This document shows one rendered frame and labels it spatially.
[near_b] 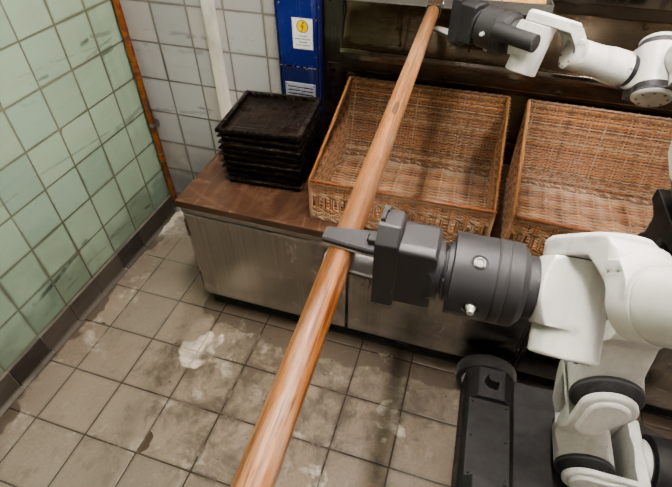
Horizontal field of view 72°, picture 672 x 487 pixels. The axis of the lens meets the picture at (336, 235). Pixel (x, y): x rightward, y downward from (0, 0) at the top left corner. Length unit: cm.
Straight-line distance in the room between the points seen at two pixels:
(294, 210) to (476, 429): 87
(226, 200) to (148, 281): 76
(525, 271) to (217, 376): 151
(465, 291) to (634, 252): 14
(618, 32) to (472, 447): 128
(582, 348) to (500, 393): 113
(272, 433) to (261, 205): 123
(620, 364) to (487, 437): 57
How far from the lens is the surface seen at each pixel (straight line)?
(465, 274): 47
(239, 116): 166
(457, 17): 119
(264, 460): 38
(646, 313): 42
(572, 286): 50
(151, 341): 202
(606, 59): 115
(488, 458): 153
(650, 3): 166
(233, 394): 181
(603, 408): 116
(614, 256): 45
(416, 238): 48
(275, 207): 155
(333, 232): 50
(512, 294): 47
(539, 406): 169
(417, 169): 172
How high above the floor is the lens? 156
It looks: 43 degrees down
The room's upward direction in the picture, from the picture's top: straight up
